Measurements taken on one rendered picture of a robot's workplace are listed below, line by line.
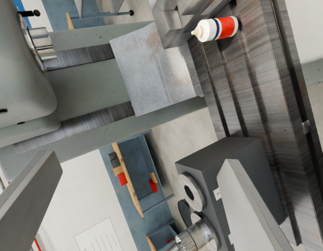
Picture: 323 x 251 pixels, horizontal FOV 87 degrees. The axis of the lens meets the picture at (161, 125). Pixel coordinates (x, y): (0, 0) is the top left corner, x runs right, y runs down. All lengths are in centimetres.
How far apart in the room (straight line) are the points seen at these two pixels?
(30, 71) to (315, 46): 48
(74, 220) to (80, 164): 128
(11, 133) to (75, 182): 426
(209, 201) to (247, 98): 25
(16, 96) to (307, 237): 61
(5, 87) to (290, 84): 46
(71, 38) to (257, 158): 72
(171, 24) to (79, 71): 40
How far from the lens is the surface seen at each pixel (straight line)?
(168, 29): 46
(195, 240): 45
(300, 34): 48
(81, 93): 71
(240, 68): 45
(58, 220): 497
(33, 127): 44
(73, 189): 472
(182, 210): 240
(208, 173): 37
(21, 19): 34
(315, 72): 118
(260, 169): 47
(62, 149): 70
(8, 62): 26
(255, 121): 46
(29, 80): 26
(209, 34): 39
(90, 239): 519
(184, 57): 69
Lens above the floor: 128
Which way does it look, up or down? 22 degrees down
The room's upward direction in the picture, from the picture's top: 111 degrees counter-clockwise
